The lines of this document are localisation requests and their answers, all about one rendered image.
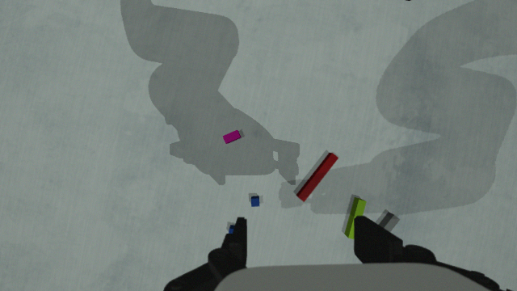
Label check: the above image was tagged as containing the lime green rod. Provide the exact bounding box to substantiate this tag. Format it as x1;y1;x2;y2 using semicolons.
345;197;367;239

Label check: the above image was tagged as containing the dark red rod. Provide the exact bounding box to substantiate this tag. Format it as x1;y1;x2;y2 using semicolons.
296;153;338;202

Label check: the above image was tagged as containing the grey rod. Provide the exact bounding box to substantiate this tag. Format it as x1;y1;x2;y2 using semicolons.
379;213;400;232

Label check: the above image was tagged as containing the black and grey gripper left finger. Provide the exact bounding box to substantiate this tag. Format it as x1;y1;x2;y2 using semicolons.
163;217;248;291

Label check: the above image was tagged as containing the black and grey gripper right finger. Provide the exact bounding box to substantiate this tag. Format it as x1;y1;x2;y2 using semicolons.
354;216;504;291

